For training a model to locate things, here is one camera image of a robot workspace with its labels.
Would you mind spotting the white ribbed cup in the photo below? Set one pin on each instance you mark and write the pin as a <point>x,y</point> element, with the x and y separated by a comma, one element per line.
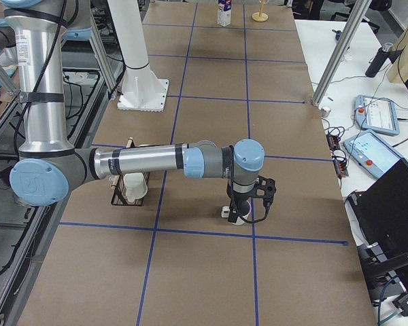
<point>246,211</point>

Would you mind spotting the black water bottle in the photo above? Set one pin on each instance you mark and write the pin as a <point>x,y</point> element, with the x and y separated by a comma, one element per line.
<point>382,54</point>

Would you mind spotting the wooden stand with round base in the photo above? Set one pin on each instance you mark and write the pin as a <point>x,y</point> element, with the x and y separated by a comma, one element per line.
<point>260,15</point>

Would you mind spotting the aluminium frame post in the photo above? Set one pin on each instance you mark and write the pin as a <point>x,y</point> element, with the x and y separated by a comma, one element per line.
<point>359,10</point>

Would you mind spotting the blue white milk carton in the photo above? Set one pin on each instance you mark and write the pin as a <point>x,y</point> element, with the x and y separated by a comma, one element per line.
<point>224,12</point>

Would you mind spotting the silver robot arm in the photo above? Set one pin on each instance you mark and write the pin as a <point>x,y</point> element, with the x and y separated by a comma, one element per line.
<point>50,167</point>

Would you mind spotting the near teach pendant tablet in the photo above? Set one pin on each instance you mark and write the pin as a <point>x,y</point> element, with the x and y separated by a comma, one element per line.
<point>372,152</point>

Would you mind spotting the teach pendant tablet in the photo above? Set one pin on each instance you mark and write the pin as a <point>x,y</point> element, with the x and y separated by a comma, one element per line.
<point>377,114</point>
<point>372,152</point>

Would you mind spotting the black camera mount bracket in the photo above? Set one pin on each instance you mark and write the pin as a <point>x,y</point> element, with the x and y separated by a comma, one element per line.
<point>264,189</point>

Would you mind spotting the white cup in rack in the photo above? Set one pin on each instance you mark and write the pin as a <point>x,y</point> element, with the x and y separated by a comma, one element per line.
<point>135,186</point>

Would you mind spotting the far teach pendant tablet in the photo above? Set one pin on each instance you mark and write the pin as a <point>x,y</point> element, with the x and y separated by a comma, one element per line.
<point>377,114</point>

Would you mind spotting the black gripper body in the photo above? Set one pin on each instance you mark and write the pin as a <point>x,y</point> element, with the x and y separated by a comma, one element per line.
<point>238,199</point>

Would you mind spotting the black power strip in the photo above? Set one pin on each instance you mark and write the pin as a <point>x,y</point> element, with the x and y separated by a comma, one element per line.
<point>338,156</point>

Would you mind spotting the small silver cylinder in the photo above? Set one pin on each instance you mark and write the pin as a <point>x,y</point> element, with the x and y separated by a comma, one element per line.
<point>325,111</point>

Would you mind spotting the black laptop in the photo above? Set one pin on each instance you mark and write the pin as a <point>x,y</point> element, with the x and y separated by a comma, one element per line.
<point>382,210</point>

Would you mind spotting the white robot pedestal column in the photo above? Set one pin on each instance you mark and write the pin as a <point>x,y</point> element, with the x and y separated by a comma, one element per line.
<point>141,89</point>

